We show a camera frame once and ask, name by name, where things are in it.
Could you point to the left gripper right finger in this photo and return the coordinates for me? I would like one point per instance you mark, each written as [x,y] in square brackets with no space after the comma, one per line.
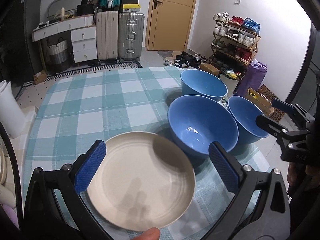
[230,171]

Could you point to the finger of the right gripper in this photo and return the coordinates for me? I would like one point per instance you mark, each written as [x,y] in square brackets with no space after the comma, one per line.
[280,132]
[283,106]

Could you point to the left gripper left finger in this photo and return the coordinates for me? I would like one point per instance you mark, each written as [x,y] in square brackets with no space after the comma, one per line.
[76,177]

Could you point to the blue bowl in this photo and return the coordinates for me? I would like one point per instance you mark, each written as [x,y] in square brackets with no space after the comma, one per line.
[245,113]
[196,121]
[198,82]

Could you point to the small cream plate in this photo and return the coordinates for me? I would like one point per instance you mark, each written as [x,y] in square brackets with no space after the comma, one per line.
[144,181]

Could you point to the left hand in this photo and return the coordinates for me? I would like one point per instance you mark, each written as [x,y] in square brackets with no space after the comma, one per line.
[151,234]

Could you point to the cardboard box with cat logo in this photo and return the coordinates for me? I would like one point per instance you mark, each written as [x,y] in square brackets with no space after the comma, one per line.
[260,101]

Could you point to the purple bag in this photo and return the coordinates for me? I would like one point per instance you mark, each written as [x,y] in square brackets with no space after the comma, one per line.
[253,78]

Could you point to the teal plaid tablecloth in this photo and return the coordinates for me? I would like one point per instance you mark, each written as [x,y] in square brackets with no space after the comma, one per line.
[78,110]

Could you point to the wooden shoe rack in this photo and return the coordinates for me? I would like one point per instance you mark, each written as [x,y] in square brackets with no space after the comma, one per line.
[234,45]

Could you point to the small brown cardboard box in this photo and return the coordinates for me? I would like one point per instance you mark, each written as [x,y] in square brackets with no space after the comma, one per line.
[207,67]

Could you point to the white kettle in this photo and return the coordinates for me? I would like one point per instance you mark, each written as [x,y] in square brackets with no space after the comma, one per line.
[12,117]

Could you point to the woven laundry basket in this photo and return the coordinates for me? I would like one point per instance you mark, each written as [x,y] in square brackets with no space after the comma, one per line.
[59,55]

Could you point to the white drawer desk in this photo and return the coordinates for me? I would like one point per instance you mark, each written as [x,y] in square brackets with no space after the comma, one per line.
[83,36]

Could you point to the wooden door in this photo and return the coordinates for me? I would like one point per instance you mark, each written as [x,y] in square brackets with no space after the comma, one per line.
[169,23]

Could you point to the beige suitcase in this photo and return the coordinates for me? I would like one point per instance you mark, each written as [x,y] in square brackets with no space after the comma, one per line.
[107,35]

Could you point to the silver suitcase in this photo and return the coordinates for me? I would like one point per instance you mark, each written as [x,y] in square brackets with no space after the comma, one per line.
[130,36]

